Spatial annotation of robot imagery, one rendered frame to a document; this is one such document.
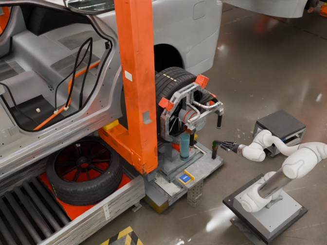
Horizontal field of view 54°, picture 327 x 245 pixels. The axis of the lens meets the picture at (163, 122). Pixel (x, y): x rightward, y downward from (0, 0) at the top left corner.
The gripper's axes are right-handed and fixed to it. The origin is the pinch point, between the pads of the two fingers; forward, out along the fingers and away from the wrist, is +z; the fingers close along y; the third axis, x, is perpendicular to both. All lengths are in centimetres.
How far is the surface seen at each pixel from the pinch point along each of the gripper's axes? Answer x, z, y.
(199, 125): -18.6, 12.0, 7.3
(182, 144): -4.5, 22.3, 21.0
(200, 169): 23.0, 11.8, 16.0
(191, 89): -48, 19, 2
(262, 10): -40, 98, -248
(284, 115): 37, 1, -117
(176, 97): -47, 22, 17
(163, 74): -60, 42, 8
